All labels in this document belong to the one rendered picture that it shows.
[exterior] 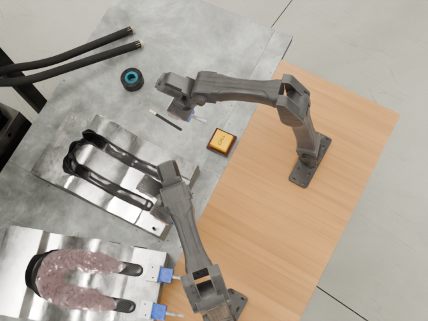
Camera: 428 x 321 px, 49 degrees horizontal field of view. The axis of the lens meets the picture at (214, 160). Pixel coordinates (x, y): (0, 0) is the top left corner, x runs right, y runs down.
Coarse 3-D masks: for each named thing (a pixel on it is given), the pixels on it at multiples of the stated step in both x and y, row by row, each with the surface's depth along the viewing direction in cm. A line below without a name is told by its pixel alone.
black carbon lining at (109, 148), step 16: (80, 144) 150; (96, 144) 154; (112, 144) 152; (64, 160) 153; (128, 160) 153; (144, 160) 153; (80, 176) 147; (96, 176) 149; (112, 192) 150; (128, 192) 150; (144, 208) 148
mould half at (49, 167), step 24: (72, 120) 162; (96, 120) 153; (48, 144) 159; (120, 144) 153; (144, 144) 155; (48, 168) 156; (96, 168) 149; (120, 168) 152; (192, 168) 151; (72, 192) 150; (96, 192) 149; (120, 216) 147; (144, 216) 146
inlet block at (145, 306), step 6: (144, 306) 138; (150, 306) 138; (156, 306) 140; (162, 306) 139; (144, 312) 138; (150, 312) 138; (156, 312) 139; (162, 312) 139; (168, 312) 140; (174, 312) 140; (150, 318) 139; (156, 318) 138; (162, 318) 138
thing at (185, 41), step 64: (128, 0) 184; (192, 0) 182; (128, 64) 174; (192, 64) 173; (256, 64) 172; (128, 128) 166; (192, 128) 165; (0, 192) 161; (64, 192) 160; (192, 192) 157; (0, 320) 147
